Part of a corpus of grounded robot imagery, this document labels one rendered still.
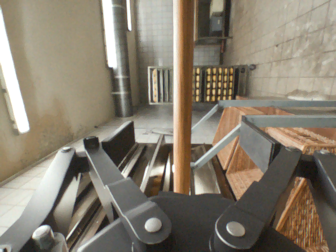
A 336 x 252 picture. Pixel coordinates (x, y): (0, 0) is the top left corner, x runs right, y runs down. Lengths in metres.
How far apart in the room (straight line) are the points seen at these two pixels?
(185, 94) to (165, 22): 5.28
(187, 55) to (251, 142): 0.14
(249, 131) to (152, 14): 5.49
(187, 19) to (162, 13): 5.32
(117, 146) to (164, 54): 5.19
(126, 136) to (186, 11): 0.18
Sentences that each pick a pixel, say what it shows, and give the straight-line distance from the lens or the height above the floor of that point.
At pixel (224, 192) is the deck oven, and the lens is 1.24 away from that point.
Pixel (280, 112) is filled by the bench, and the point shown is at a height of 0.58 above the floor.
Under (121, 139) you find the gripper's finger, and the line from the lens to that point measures 0.17.
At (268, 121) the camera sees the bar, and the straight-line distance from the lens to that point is 0.72.
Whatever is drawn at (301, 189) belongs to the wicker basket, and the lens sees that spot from 0.79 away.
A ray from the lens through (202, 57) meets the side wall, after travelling 5.31.
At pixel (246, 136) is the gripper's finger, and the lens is 0.19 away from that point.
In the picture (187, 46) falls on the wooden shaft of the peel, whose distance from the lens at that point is 0.25.
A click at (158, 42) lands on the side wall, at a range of 5.40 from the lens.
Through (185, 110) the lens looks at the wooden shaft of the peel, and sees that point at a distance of 0.25.
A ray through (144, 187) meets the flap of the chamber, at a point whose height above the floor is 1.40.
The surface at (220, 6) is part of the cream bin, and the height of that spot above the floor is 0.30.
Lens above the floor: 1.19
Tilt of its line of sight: 5 degrees up
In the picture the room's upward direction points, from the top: 90 degrees counter-clockwise
